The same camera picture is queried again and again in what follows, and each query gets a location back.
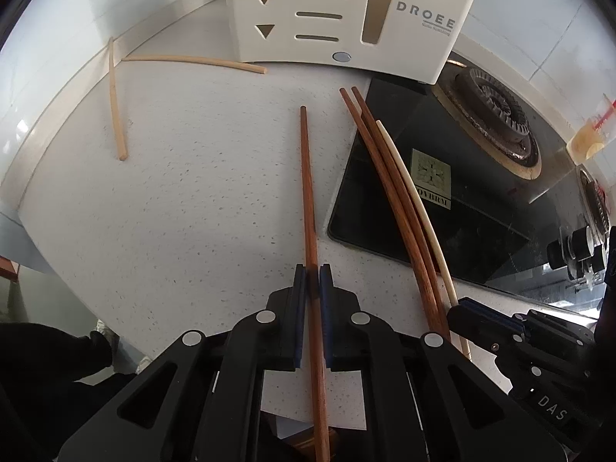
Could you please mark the right stove burner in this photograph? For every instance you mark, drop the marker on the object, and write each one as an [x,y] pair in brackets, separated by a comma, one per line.
[595,207]

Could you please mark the white utensil holder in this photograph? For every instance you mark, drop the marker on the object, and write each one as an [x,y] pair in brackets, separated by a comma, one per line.
[407,38]

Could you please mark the black glass gas stove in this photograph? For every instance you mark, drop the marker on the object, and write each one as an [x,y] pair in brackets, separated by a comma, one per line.
[493,226]

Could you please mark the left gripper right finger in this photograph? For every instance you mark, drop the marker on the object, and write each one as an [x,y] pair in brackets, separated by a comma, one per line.
[343,340]

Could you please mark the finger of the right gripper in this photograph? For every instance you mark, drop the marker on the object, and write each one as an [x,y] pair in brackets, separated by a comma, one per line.
[483,325]

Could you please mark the left stove burner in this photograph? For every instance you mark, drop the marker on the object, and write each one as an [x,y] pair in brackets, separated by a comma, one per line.
[491,115]

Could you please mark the plastic drink cup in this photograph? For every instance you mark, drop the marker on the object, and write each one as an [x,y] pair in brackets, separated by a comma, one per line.
[597,133]

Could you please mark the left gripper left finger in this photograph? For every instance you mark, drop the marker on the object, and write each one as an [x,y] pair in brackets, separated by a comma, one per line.
[284,347]

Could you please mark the tan bamboo chopstick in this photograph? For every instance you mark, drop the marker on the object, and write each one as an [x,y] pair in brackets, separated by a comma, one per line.
[121,147]

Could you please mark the pale cream chopstick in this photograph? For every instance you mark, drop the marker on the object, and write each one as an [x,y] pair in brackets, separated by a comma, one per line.
[444,290]

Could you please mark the dark brown wooden chopstick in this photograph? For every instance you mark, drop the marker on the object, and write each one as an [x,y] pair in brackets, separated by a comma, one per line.
[316,346]

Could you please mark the stove control knob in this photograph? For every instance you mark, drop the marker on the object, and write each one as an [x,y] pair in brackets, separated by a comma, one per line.
[577,257]

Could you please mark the stove burner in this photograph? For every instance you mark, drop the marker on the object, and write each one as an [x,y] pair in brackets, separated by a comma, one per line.
[491,115]
[595,207]

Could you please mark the person's dark clothing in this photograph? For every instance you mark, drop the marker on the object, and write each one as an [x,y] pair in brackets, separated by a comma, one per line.
[43,398]

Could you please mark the reddish brown wooden chopstick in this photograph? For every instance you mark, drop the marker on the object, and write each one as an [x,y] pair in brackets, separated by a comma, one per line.
[355,113]

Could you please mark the light bamboo chopstick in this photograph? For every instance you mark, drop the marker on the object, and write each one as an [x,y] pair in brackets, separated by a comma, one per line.
[196,60]

